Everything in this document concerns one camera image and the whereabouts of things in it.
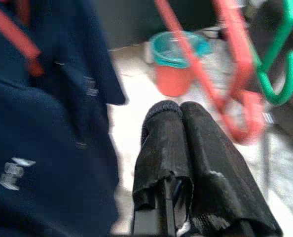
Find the teal bin liner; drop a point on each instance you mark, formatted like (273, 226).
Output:
(161, 55)

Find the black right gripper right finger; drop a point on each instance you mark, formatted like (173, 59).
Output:
(223, 177)

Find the navy blue garment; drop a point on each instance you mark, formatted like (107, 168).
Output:
(50, 148)

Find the red plastic hanger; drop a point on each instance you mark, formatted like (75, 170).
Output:
(18, 39)
(205, 79)

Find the orange waste bin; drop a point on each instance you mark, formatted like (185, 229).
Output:
(173, 81)

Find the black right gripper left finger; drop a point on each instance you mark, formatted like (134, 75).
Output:
(161, 153)

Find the black television console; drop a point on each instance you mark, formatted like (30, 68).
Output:
(131, 19)

